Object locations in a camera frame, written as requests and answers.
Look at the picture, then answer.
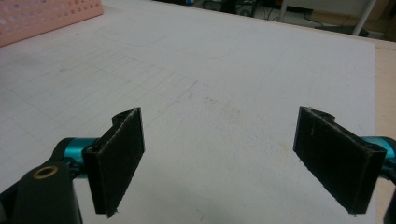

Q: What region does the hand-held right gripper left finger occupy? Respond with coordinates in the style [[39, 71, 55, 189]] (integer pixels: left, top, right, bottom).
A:
[[82, 107, 146, 218]]

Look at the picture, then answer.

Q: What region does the white metal stand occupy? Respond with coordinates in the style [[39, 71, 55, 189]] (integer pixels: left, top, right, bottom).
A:
[[278, 0, 377, 35]]

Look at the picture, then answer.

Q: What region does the white grid mat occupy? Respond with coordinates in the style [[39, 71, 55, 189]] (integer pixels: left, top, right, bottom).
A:
[[0, 0, 377, 224]]

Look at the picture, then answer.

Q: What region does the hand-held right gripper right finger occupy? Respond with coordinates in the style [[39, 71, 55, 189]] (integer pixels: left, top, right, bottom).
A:
[[292, 106, 388, 215]]

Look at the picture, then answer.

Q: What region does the pink plastic basket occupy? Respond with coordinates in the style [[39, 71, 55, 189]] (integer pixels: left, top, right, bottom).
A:
[[0, 0, 105, 49]]

